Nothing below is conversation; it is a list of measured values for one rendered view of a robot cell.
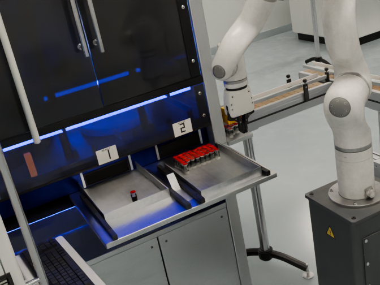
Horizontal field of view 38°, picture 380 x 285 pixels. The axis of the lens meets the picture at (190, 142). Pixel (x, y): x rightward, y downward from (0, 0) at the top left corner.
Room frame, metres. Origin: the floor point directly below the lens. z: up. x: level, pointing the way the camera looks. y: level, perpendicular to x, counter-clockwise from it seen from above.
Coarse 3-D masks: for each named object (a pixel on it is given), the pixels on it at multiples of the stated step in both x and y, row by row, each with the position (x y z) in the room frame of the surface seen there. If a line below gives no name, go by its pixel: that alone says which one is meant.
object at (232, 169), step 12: (228, 156) 2.12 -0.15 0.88; (240, 156) 2.02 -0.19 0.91; (168, 168) 2.07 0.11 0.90; (204, 168) 2.05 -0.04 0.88; (216, 168) 2.03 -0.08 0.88; (228, 168) 2.00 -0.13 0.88; (240, 168) 1.98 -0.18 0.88; (252, 168) 1.95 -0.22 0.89; (192, 180) 1.96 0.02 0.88; (204, 180) 1.94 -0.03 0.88; (216, 180) 1.92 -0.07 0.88; (228, 180) 1.84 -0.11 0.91; (240, 180) 1.86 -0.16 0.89; (204, 192) 1.80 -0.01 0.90; (216, 192) 1.82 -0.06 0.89
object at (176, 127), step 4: (184, 120) 2.19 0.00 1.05; (188, 120) 2.20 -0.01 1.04; (172, 124) 2.17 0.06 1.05; (176, 124) 2.18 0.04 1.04; (184, 124) 2.19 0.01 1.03; (188, 124) 2.20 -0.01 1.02; (176, 128) 2.18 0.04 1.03; (184, 128) 2.19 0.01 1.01; (188, 128) 2.20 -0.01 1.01; (176, 132) 2.18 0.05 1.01; (180, 132) 2.18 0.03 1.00; (184, 132) 2.19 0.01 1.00; (176, 136) 2.18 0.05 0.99
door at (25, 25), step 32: (0, 0) 1.99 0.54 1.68; (32, 0) 2.03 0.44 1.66; (64, 0) 2.07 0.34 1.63; (32, 32) 2.01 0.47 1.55; (64, 32) 2.06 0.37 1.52; (0, 64) 1.96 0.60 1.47; (32, 64) 2.00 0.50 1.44; (64, 64) 2.04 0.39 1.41; (0, 96) 1.95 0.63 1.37; (32, 96) 1.99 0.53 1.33; (64, 96) 2.03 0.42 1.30; (96, 96) 2.08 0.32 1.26; (0, 128) 1.93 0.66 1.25
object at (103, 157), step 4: (108, 148) 2.06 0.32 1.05; (112, 148) 2.07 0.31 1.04; (96, 152) 2.04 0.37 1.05; (100, 152) 2.05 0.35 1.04; (104, 152) 2.05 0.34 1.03; (112, 152) 2.07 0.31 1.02; (116, 152) 2.07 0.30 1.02; (100, 156) 2.05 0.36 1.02; (104, 156) 2.05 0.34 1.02; (108, 156) 2.06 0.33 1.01; (112, 156) 2.06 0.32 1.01; (116, 156) 2.07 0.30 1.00; (100, 160) 2.05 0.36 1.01; (104, 160) 2.05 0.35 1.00; (108, 160) 2.06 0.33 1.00; (112, 160) 2.06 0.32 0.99; (100, 164) 2.04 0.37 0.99
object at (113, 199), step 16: (128, 176) 2.12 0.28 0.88; (144, 176) 2.08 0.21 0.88; (96, 192) 2.03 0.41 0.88; (112, 192) 2.00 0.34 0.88; (128, 192) 1.97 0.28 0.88; (144, 192) 1.94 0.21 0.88; (160, 192) 1.86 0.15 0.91; (96, 208) 1.86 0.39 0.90; (112, 208) 1.87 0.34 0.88; (128, 208) 1.80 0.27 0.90
